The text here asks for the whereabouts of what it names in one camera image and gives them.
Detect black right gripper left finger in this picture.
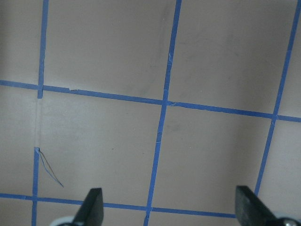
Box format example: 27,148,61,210
71,188,104,226

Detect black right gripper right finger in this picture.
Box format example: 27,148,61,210
235,186,277,226

